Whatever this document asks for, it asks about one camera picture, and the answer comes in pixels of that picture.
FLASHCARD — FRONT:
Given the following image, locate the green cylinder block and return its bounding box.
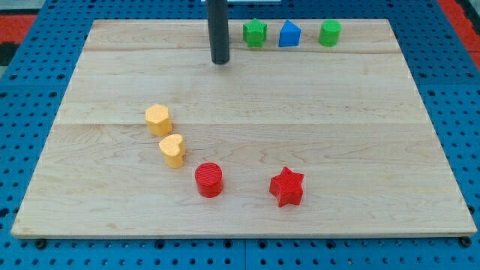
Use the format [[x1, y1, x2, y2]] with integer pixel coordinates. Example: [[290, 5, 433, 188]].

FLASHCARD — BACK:
[[318, 19, 342, 47]]

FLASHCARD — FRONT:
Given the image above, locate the yellow hexagon block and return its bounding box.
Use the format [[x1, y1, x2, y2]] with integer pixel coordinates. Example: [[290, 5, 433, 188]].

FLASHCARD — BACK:
[[145, 104, 173, 137]]

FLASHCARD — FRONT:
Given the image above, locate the blue triangle block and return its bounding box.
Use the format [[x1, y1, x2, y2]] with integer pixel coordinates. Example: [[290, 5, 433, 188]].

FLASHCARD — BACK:
[[278, 20, 302, 47]]

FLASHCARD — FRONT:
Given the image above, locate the yellow heart block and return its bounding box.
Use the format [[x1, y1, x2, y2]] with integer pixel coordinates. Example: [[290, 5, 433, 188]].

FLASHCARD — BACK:
[[159, 134, 186, 169]]

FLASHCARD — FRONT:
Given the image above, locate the light wooden board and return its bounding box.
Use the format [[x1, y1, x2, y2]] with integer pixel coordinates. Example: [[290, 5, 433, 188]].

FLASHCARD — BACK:
[[11, 19, 477, 239]]

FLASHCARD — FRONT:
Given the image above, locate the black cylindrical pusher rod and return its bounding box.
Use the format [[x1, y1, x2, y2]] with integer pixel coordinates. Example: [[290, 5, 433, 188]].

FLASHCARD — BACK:
[[206, 0, 230, 65]]

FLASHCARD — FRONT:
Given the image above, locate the red star block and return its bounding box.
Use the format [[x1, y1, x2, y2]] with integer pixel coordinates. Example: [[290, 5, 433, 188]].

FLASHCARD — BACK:
[[269, 166, 305, 208]]

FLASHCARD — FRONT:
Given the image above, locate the green star block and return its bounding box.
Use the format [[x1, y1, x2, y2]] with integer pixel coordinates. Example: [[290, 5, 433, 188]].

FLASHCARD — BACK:
[[242, 19, 268, 47]]

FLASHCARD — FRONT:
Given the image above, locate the red cylinder block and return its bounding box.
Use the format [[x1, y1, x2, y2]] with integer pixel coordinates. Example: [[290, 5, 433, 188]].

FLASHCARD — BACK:
[[194, 162, 224, 198]]

